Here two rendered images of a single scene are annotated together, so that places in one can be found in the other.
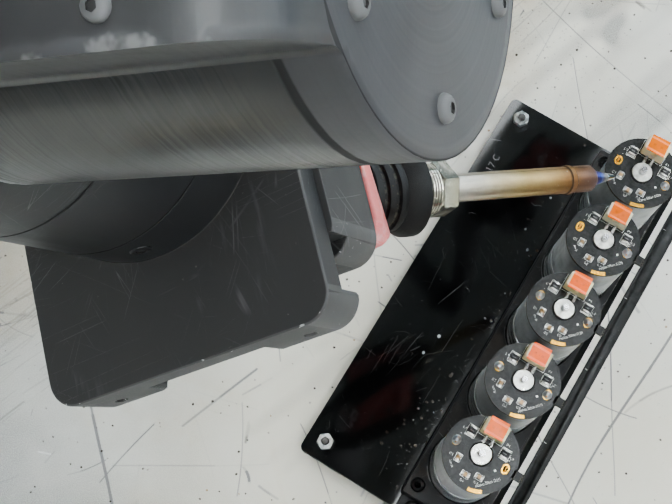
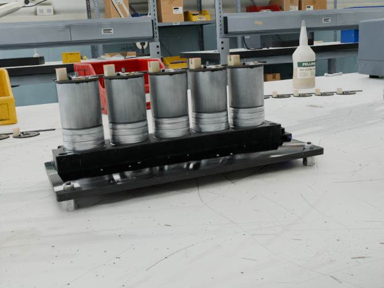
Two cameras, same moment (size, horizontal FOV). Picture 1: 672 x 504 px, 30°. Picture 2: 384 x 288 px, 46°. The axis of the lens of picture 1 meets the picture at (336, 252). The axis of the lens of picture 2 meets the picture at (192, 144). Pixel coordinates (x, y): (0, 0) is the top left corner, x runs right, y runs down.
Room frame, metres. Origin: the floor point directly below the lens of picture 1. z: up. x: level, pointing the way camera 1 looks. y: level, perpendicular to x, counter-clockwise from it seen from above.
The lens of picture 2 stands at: (0.30, 0.13, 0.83)
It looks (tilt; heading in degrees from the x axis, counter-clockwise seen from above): 13 degrees down; 223
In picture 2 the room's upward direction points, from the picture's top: 4 degrees counter-clockwise
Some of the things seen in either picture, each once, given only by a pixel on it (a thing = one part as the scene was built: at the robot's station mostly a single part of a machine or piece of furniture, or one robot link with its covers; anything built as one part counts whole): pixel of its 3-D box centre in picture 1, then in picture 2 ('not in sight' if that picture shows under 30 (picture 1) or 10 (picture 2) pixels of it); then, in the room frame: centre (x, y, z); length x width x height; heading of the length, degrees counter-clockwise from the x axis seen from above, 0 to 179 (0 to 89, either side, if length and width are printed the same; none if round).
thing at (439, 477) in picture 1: (470, 462); (246, 100); (0.05, -0.05, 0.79); 0.02 x 0.02 x 0.05
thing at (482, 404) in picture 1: (510, 392); (209, 104); (0.07, -0.06, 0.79); 0.02 x 0.02 x 0.05
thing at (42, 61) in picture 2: not in sight; (20, 62); (-0.98, -2.35, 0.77); 0.24 x 0.16 x 0.04; 139
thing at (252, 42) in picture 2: not in sight; (257, 42); (-2.28, -1.61, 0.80); 0.15 x 0.12 x 0.10; 82
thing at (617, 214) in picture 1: (616, 218); (110, 70); (0.13, -0.09, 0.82); 0.01 x 0.01 x 0.01; 64
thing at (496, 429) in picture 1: (494, 432); (234, 60); (0.06, -0.06, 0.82); 0.01 x 0.01 x 0.01; 64
